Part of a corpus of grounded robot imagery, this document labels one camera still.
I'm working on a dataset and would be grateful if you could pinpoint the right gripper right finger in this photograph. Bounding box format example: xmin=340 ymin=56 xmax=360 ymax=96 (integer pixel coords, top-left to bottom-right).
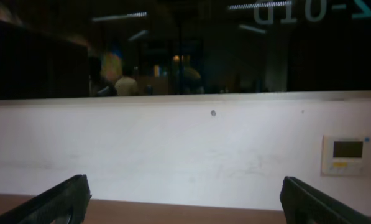
xmin=280 ymin=176 xmax=371 ymax=224

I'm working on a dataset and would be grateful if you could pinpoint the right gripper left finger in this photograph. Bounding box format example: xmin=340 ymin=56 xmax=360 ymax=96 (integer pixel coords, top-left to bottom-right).
xmin=0 ymin=174 xmax=91 ymax=224

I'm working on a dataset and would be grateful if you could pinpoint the dark glass window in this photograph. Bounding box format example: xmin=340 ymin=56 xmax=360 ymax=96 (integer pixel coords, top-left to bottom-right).
xmin=0 ymin=0 xmax=371 ymax=100

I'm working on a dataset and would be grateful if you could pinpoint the white wall thermostat panel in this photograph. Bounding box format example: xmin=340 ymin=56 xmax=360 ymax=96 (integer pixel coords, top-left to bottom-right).
xmin=321 ymin=136 xmax=371 ymax=177

